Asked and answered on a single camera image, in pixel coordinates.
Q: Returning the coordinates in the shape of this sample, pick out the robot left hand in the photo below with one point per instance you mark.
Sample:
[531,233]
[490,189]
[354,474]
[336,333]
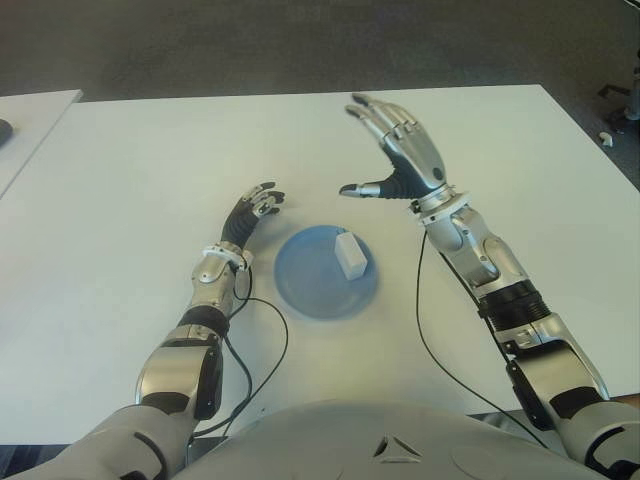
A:
[239,225]

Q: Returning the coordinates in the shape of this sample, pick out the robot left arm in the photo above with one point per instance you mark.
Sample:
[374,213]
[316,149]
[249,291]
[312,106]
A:
[170,370]

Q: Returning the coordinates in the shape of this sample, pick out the blue round plate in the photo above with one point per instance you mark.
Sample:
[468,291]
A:
[310,280]

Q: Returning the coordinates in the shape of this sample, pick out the white square charger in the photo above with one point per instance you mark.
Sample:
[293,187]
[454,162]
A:
[350,255]

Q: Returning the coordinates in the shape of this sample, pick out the white side table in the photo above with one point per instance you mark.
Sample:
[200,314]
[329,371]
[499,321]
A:
[30,110]

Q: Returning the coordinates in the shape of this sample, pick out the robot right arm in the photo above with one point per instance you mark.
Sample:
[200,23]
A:
[500,280]

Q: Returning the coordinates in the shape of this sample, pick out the small white floor object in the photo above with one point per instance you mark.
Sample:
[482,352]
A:
[606,139]

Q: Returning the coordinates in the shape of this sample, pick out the person's blue jeans leg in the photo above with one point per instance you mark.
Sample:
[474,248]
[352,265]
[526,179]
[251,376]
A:
[634,105]

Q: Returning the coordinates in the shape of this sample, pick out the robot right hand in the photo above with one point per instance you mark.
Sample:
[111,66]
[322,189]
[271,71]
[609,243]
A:
[415,155]

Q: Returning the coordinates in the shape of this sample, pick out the grey robot torso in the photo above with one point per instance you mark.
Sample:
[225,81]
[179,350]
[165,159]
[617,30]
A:
[350,445]

